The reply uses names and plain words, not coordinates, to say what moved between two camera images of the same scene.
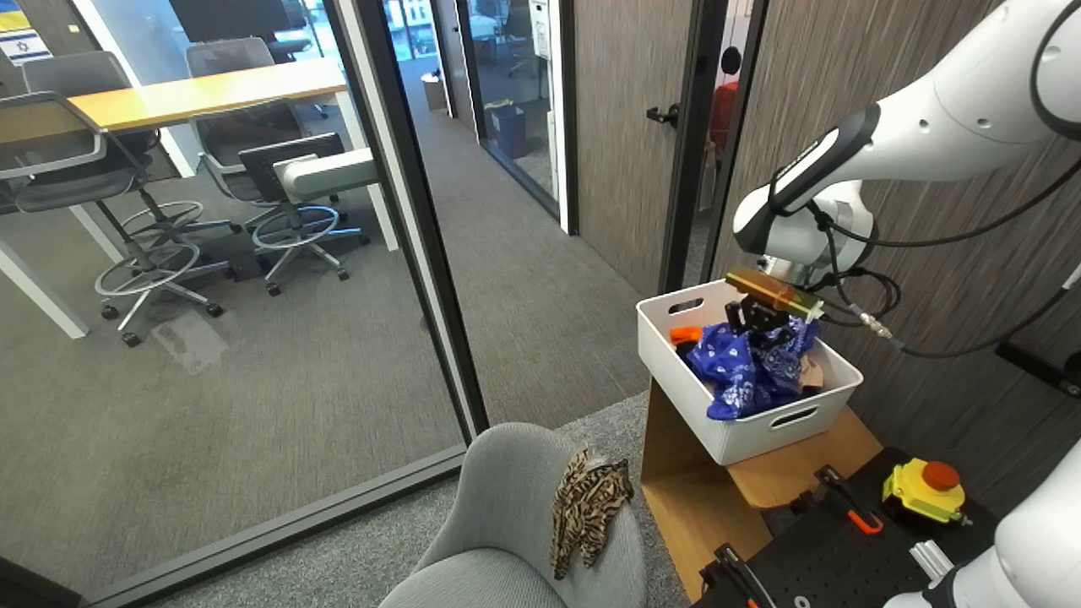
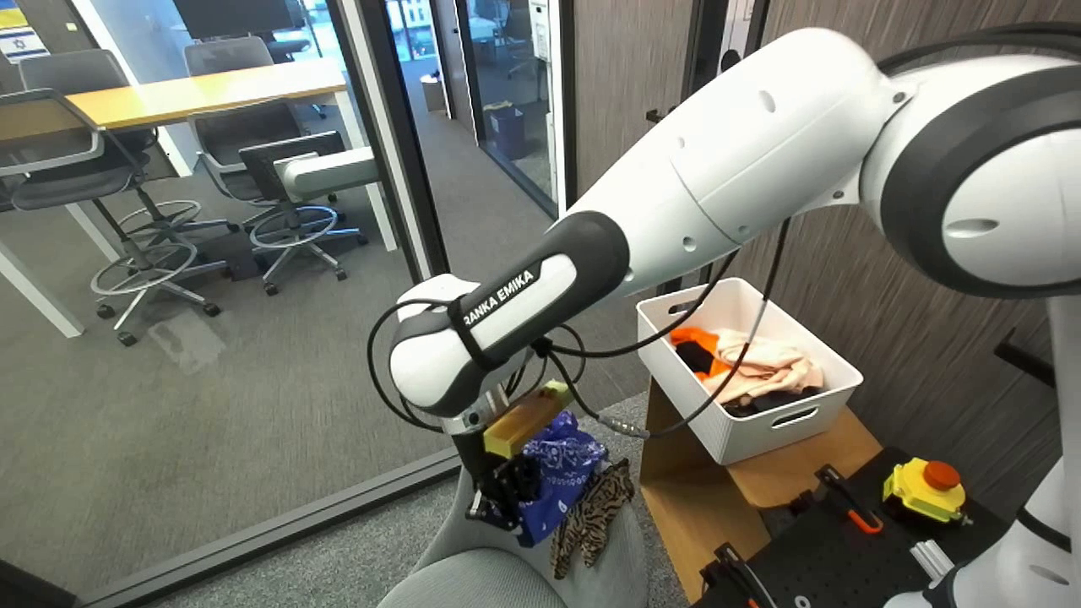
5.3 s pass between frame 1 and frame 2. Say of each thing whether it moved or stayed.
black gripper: moved
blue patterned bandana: moved
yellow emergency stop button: stayed
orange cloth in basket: stayed
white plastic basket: stayed
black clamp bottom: stayed
